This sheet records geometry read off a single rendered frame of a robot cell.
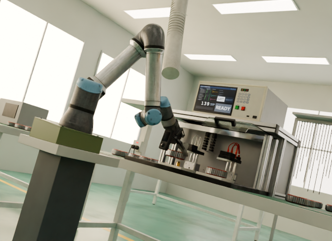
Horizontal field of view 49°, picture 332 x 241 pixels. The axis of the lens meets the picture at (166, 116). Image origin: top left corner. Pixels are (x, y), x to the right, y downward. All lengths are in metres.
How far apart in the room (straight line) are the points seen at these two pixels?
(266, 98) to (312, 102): 6.64
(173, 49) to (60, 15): 3.87
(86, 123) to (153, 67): 0.40
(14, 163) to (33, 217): 5.06
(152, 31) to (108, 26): 5.98
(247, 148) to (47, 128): 1.12
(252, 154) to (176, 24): 1.81
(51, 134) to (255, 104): 1.09
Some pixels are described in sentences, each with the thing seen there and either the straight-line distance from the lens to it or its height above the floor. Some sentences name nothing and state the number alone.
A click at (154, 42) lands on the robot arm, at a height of 1.30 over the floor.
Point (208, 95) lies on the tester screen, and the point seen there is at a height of 1.24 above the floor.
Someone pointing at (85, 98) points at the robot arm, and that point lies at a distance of 1.59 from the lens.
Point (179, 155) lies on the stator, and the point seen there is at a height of 0.84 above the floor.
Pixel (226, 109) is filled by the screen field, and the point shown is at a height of 1.16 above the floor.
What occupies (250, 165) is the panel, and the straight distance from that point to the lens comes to 2.10.
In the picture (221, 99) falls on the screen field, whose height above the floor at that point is 1.22.
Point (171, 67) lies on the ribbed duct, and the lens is 3.21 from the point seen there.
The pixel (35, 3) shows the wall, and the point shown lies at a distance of 6.68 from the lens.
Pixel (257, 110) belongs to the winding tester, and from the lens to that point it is 2.01.
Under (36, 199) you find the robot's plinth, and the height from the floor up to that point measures 0.50.
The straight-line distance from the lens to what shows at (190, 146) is 2.05.
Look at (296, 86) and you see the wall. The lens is 8.89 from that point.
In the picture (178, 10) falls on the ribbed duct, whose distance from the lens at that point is 3.63.
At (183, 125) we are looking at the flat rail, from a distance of 2.17.
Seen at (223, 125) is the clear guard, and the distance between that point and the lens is 1.77.
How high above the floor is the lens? 0.78
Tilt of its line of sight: 7 degrees up
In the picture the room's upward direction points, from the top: 15 degrees clockwise
